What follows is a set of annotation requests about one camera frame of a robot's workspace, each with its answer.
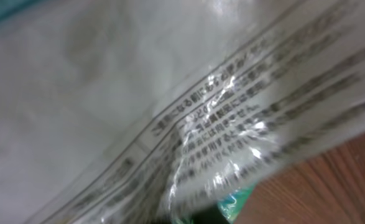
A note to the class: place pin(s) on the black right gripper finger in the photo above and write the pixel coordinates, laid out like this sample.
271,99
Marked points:
209,216

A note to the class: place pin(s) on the yellow white snack bag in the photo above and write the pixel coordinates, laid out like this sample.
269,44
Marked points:
132,111

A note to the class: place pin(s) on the green Kleenex tissue pack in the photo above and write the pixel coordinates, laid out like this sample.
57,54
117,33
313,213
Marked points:
230,206

